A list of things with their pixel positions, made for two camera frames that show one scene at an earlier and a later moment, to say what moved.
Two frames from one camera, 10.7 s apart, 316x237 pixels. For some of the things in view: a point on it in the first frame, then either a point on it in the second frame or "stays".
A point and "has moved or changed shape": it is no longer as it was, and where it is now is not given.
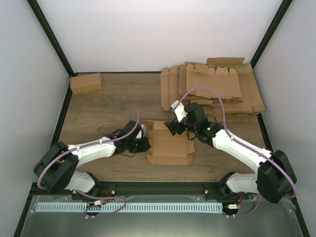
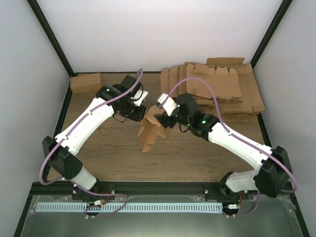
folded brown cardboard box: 85,83 stays
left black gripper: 144,148 -> 138,115
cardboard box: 166,148 has moved or changed shape
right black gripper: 174,124 -> 165,121
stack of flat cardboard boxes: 225,86 stays
